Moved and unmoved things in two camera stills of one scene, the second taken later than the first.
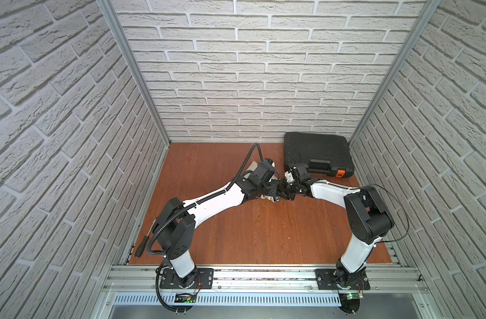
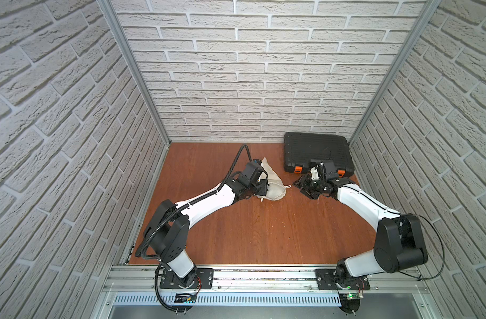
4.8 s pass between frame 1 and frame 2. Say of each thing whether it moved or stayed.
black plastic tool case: stayed
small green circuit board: stayed
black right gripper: moved
